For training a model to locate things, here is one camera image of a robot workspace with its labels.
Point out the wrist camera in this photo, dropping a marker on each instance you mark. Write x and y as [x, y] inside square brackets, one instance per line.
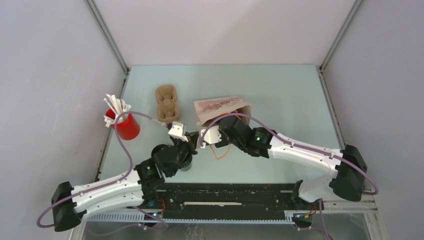
[212, 136]
[177, 130]

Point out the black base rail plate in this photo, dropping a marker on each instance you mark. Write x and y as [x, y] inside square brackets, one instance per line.
[231, 202]

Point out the black cup stack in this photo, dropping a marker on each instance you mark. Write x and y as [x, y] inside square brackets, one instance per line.
[186, 164]

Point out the aluminium frame post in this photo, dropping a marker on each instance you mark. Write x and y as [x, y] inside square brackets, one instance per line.
[341, 33]
[102, 25]

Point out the aluminium frame post left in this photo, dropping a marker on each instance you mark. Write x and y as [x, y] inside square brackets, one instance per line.
[102, 25]

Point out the white paper bag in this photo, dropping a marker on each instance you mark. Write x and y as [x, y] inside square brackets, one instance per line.
[208, 110]

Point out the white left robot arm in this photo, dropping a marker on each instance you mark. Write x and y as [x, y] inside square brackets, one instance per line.
[137, 187]

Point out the brown pulp cup carrier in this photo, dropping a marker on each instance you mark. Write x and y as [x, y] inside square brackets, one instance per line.
[168, 109]

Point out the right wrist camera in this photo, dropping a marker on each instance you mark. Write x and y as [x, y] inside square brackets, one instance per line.
[212, 136]

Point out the aluminium frame post right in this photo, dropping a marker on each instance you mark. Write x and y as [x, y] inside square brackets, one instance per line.
[341, 33]

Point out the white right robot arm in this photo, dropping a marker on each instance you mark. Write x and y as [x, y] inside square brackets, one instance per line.
[344, 169]

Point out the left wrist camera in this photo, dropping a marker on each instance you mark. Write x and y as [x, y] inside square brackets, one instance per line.
[177, 130]

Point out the red cup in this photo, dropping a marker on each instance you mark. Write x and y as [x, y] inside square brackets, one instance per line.
[128, 129]

